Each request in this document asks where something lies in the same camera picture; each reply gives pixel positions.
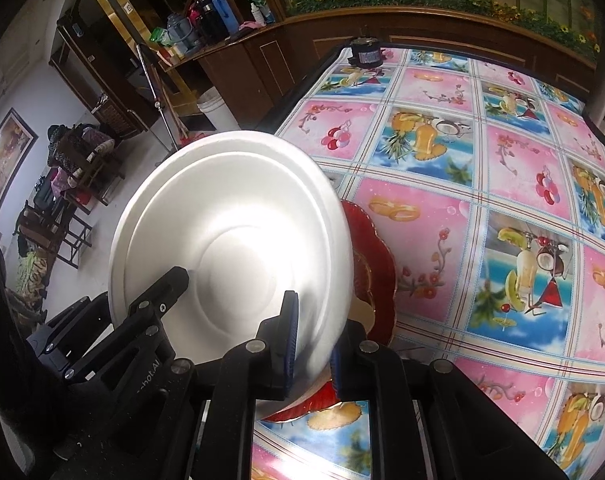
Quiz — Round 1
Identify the blue flask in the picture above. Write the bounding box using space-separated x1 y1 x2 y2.
212 0 234 36

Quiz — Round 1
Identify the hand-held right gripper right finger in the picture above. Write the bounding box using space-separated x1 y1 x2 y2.
330 319 569 480

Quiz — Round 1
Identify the black flask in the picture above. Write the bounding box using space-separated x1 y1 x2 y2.
198 0 227 43

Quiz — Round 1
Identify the blue water jug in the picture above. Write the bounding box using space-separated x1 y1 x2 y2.
166 14 196 51

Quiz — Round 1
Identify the white foam plate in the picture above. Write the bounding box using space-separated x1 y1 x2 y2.
108 130 355 418

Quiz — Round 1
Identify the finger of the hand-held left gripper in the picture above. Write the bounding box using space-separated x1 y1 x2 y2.
126 266 190 359

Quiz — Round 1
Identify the mop with long handle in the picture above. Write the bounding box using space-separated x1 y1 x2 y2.
135 44 180 153

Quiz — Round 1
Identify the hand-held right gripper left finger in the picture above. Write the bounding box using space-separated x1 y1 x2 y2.
170 291 300 480

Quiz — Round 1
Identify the dark wooden chair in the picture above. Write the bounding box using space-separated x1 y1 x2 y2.
15 200 93 271

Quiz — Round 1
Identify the framed wall picture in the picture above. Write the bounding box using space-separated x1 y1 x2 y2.
0 107 39 208

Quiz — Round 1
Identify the printed fruit tablecloth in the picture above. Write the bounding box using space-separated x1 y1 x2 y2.
250 47 605 480

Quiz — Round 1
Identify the white bucket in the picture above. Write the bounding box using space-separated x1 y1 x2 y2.
197 87 233 131

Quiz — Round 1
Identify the wooden counter cabinet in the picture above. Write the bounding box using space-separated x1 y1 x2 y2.
197 7 600 126

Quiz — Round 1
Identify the wicker basket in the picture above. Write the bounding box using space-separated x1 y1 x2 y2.
95 92 143 138

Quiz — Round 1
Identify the wooden chair with cushion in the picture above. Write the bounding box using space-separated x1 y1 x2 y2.
57 127 126 206

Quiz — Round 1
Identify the small black device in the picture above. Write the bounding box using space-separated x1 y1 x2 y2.
347 37 385 67

